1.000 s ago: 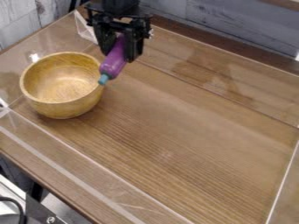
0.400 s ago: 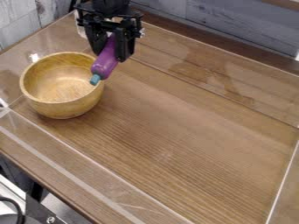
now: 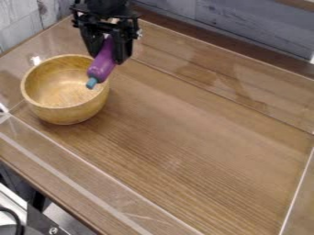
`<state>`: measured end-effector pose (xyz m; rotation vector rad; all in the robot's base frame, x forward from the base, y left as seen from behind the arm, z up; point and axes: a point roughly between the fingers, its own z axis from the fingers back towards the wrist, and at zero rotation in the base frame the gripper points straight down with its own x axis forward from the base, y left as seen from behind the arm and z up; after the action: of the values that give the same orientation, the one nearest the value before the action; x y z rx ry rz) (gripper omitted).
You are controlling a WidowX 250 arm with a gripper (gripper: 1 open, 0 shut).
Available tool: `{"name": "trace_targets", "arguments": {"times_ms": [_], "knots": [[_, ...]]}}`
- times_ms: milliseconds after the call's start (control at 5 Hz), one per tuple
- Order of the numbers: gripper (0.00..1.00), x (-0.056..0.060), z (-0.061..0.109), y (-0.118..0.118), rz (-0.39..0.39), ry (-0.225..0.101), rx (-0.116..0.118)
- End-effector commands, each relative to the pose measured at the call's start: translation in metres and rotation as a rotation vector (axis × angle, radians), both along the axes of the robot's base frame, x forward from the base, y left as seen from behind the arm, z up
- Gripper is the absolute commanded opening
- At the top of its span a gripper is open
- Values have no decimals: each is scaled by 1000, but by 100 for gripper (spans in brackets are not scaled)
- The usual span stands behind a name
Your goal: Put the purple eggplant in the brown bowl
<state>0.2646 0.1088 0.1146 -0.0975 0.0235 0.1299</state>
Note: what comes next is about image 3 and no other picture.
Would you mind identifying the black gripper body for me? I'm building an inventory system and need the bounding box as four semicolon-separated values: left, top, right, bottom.
69;0;141;39

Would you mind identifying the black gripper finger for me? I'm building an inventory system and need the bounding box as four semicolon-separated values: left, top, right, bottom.
78;24;105;57
112;28;133;64

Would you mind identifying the purple toy eggplant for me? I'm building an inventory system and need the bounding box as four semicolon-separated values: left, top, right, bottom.
85;37;115;90

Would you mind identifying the brown wooden bowl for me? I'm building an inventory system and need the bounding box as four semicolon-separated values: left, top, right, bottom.
21;54;109;125

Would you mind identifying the clear acrylic barrier wall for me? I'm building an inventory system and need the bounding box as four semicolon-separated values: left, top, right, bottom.
0;21;314;235

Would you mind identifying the black cable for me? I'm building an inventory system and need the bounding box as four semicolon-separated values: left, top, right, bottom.
0;207;24;235

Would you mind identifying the black metal table frame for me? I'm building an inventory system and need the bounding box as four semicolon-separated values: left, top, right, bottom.
0;163;69;235

